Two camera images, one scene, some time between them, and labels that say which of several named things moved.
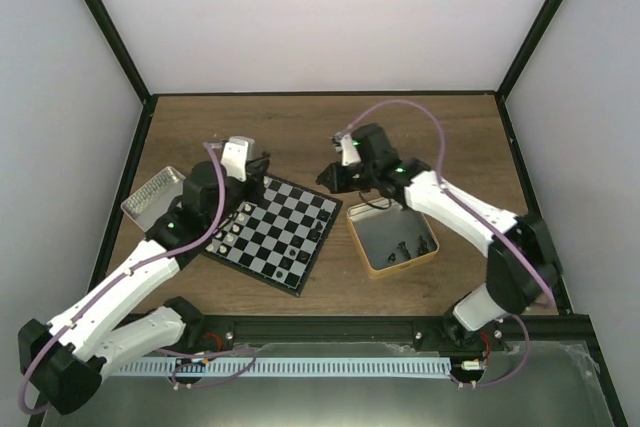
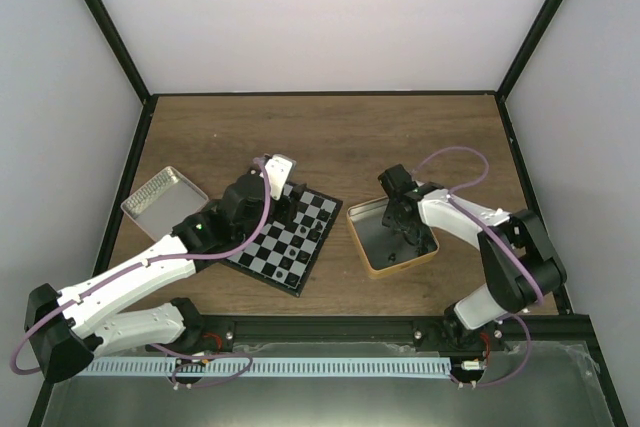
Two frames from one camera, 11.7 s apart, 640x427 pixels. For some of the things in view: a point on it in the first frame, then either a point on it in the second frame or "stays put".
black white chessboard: [280, 240] stays put
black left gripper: [257, 178] -> [289, 212]
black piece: [313, 235] stays put
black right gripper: [337, 186] -> [389, 220]
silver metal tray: [155, 199] stays put
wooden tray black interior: [390, 237] stays put
